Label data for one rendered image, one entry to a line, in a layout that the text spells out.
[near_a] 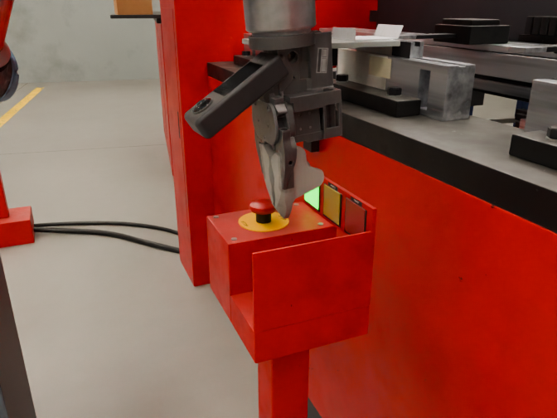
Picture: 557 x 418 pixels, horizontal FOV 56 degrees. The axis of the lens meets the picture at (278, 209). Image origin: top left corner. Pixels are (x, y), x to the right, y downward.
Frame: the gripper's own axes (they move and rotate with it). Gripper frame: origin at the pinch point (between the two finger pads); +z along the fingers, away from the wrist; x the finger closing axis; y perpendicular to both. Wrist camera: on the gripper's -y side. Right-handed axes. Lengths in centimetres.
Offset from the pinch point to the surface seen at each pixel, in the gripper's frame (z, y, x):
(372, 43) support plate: -13, 35, 34
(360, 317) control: 15.6, 8.1, -4.8
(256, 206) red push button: 3.1, 0.2, 9.0
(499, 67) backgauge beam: -5, 65, 33
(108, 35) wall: 25, 55, 758
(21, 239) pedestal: 76, -55, 199
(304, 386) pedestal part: 30.4, 2.5, 2.2
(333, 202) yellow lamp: 3.2, 9.8, 4.5
